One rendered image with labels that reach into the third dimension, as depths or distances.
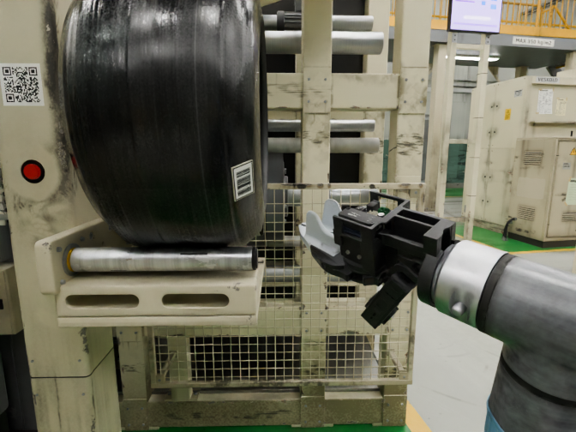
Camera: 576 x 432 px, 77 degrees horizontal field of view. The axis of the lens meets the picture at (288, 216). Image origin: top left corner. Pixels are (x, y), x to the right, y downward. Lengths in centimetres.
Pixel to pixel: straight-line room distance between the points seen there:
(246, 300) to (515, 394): 44
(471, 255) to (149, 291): 53
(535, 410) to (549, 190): 463
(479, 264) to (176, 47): 45
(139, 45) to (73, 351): 64
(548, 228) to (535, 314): 471
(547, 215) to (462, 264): 465
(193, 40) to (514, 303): 48
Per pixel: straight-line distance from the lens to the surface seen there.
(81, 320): 77
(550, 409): 38
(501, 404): 41
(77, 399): 99
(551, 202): 500
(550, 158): 497
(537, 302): 34
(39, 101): 85
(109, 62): 58
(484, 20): 479
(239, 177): 56
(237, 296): 67
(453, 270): 36
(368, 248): 39
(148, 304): 71
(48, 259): 74
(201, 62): 55
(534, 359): 36
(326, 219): 49
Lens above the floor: 110
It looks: 10 degrees down
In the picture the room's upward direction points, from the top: straight up
